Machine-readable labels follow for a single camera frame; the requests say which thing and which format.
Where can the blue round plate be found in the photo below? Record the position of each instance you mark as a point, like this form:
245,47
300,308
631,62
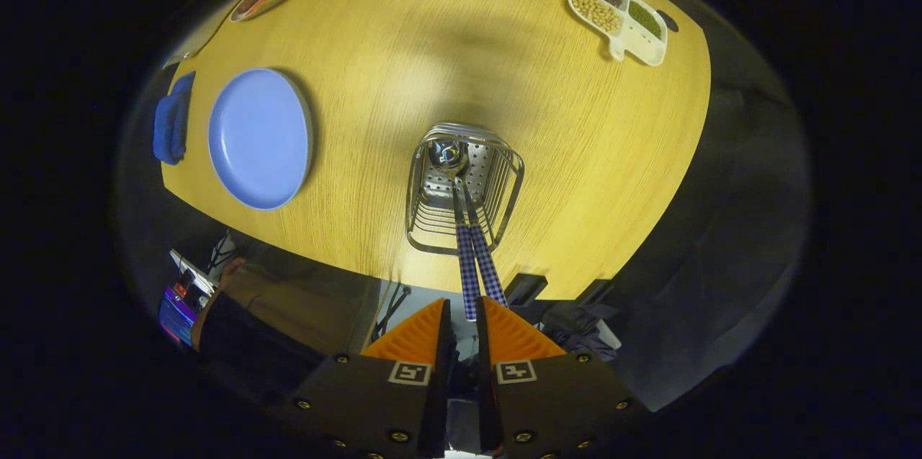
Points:
259,138

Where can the dark cloth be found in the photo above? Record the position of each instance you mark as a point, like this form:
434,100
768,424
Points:
576,329

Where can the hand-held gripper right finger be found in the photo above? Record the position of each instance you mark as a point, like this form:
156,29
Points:
482,344

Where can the person's leg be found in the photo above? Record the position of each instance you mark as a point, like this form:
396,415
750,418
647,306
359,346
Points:
302,308

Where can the white divided dish of beans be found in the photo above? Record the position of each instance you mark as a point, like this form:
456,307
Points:
641,45

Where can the white toaster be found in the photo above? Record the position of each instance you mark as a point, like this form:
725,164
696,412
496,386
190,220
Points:
189,50

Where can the black block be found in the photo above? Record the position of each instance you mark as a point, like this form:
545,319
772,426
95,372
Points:
526,288

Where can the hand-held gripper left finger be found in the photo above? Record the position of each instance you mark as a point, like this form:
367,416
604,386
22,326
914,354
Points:
445,344

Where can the small black round disc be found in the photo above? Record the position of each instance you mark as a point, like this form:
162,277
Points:
668,21

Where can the laptop with colourful screen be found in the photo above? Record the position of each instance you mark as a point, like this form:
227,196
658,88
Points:
176,315

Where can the blue folded cloth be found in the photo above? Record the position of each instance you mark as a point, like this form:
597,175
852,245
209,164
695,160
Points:
171,124

